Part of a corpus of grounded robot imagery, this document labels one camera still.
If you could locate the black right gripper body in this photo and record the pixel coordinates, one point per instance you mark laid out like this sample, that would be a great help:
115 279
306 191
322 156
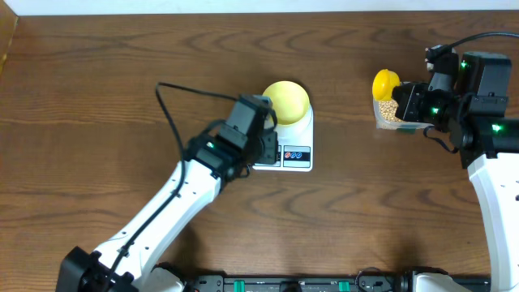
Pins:
422 106

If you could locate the yellow measuring scoop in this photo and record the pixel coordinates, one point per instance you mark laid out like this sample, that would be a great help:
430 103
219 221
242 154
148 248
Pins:
383 84

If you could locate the soybeans in container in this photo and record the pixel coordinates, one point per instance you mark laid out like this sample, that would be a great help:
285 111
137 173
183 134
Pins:
388 111

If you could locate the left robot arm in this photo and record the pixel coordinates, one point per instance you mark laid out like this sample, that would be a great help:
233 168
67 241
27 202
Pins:
128 260

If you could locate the yellow bowl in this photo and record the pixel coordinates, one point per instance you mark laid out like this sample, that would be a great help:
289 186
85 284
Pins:
289 100

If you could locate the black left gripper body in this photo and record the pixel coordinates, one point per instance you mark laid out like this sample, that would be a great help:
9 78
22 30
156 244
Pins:
263 148

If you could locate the white digital kitchen scale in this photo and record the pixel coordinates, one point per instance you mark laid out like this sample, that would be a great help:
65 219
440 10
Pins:
295 146

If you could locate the green tape strip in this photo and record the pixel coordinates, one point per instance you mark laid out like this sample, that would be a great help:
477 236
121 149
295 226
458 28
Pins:
407 130

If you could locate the clear plastic container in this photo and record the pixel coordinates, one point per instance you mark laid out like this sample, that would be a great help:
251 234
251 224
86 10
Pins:
386 125

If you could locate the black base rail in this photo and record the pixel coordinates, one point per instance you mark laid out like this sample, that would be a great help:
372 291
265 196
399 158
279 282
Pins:
312 284

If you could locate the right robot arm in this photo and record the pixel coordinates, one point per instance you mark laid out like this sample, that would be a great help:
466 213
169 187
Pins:
467 99

